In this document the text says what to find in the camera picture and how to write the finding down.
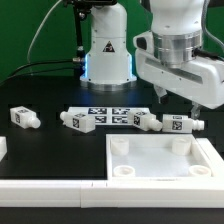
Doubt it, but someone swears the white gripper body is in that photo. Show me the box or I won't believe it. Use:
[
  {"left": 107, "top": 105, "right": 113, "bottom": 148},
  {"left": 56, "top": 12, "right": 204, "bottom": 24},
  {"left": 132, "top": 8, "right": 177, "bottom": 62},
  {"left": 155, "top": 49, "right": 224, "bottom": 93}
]
[{"left": 133, "top": 31, "right": 224, "bottom": 109}]

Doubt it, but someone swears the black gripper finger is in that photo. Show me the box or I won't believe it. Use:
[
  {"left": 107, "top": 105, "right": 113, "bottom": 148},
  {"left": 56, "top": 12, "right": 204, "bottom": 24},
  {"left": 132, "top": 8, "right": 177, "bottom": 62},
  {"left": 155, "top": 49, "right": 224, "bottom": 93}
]
[
  {"left": 154, "top": 85, "right": 169, "bottom": 104},
  {"left": 191, "top": 102, "right": 202, "bottom": 119}
]

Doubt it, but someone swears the white square table top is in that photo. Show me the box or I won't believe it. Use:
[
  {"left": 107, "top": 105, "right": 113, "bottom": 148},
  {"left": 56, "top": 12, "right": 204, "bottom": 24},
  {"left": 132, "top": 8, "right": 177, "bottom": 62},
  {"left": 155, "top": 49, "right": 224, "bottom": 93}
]
[{"left": 106, "top": 134, "right": 213, "bottom": 180}]

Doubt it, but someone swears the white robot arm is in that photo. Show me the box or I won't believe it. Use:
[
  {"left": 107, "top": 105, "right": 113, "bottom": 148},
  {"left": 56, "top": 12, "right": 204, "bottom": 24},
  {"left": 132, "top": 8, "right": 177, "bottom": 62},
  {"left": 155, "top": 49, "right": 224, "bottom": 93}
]
[{"left": 80, "top": 0, "right": 224, "bottom": 118}]

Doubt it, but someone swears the white sheet with tags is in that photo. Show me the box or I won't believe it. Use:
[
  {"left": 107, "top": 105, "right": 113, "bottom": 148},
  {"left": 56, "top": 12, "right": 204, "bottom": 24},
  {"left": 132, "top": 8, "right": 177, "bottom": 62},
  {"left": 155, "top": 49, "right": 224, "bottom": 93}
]
[{"left": 67, "top": 106, "right": 151, "bottom": 126}]

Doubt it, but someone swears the white block left edge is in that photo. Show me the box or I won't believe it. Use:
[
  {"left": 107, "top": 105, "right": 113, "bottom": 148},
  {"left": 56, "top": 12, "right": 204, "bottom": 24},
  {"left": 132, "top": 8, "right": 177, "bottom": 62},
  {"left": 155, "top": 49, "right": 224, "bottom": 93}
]
[{"left": 0, "top": 136, "right": 7, "bottom": 162}]

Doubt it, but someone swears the white fence wall rail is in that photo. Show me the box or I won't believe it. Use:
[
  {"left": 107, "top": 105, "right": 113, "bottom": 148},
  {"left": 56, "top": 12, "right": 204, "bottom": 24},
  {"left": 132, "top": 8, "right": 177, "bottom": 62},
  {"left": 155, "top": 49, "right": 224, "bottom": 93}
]
[{"left": 0, "top": 137, "right": 224, "bottom": 208}]

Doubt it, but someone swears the black camera pole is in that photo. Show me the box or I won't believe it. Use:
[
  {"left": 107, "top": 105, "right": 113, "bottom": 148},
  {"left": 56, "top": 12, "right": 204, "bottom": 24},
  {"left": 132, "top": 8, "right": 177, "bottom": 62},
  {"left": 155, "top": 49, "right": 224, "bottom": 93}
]
[{"left": 62, "top": 0, "right": 117, "bottom": 67}]

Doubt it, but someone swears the grey cable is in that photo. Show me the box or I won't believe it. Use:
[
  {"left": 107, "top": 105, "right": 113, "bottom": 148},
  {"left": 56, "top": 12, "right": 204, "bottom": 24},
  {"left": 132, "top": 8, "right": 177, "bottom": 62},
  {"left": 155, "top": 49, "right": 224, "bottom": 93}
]
[{"left": 26, "top": 0, "right": 64, "bottom": 64}]

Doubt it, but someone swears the black cable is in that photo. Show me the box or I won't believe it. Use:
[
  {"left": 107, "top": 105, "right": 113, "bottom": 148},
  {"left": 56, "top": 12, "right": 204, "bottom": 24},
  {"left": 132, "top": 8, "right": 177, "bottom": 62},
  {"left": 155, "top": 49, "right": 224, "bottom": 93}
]
[{"left": 0, "top": 59, "right": 83, "bottom": 87}]

